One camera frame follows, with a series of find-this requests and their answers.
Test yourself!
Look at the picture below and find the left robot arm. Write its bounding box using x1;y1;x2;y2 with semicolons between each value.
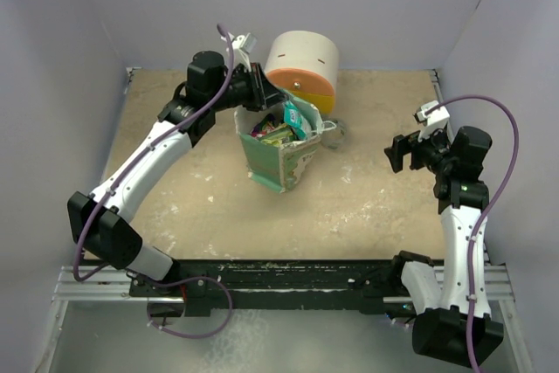
67;51;287;296

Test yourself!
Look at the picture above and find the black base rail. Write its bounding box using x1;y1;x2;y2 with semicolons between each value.
128;251;443;317

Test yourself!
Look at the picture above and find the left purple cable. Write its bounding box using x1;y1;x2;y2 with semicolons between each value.
72;22;239;282

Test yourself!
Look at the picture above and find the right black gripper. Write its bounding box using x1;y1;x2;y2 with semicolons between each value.
385;123;456;176

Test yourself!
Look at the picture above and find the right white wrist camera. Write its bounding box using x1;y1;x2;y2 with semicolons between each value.
414;100;450;142

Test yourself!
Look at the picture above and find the teal snack packet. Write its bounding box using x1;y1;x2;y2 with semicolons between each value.
283;100;313;141

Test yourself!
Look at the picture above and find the green Fresh paper bag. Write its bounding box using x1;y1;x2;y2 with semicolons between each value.
234;93;328;193

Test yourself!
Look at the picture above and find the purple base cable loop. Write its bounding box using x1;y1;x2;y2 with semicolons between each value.
146;275;234;339

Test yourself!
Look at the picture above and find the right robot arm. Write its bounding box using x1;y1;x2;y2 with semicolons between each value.
384;126;504;368

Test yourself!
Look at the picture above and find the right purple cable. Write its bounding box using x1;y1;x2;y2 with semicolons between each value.
421;94;521;370

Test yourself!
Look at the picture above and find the clear tape roll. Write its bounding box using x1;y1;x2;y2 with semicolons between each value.
321;119;348;150

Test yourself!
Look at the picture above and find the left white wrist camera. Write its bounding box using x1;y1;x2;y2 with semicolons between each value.
232;32;257;71

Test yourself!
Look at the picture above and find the large green Foxs bag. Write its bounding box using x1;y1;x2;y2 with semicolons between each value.
259;125;298;147

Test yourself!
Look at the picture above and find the pastel mini drawer cabinet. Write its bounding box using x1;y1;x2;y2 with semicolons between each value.
265;31;339;115

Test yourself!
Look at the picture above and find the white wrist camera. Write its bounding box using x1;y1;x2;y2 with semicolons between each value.
232;32;257;71
414;100;450;142

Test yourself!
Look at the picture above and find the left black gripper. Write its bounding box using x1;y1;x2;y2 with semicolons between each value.
209;63;288;114

